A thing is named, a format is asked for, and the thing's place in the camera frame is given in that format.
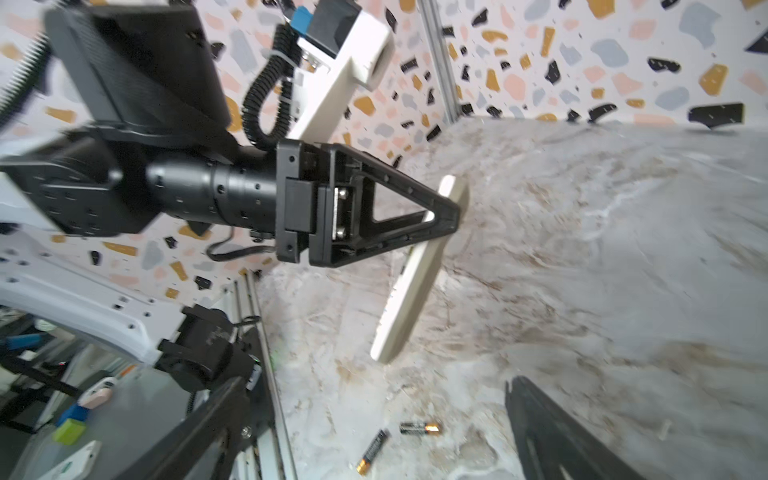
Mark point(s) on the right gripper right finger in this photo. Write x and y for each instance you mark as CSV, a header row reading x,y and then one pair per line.
x,y
553,445

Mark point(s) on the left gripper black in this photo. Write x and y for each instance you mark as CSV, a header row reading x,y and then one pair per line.
x,y
341,205

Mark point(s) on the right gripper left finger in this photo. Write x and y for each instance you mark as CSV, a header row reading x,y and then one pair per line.
x,y
210,436

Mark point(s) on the white remote control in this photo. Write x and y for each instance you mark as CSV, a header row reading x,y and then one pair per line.
x,y
407,299

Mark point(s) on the black AAA battery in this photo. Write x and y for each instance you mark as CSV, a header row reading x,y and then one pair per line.
x,y
372,451
420,428

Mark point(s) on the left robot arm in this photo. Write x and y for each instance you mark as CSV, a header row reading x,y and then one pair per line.
x,y
159,144

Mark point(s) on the aluminium mounting rail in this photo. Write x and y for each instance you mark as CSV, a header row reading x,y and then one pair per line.
x,y
268,452

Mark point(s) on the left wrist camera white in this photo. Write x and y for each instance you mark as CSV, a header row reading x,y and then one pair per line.
x,y
350,49

